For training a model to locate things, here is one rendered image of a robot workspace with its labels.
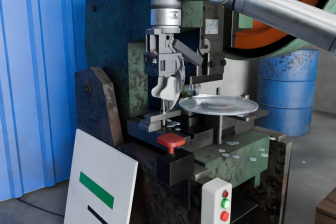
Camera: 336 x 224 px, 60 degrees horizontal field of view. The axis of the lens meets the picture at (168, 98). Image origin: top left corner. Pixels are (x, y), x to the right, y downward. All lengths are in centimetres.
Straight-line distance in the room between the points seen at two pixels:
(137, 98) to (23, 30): 100
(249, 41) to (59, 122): 136
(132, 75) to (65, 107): 101
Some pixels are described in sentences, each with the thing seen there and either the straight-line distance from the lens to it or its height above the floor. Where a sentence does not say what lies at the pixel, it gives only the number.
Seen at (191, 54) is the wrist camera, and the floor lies 99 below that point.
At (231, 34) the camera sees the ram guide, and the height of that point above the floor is 104.
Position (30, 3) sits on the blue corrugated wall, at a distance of 199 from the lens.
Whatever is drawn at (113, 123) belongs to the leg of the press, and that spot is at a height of 68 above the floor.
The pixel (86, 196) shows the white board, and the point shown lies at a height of 33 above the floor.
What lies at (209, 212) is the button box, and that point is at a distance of 88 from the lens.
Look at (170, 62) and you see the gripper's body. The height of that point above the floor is 97.
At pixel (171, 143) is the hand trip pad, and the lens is 78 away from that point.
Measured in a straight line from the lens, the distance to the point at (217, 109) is 103.
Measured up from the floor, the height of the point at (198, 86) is 84.
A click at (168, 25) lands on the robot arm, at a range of 71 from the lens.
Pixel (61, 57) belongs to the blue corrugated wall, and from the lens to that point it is 206.
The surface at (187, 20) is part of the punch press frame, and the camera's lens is 94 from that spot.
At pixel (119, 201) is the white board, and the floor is 42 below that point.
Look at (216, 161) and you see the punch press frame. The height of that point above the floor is 63.
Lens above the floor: 104
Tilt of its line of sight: 13 degrees down
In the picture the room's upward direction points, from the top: straight up
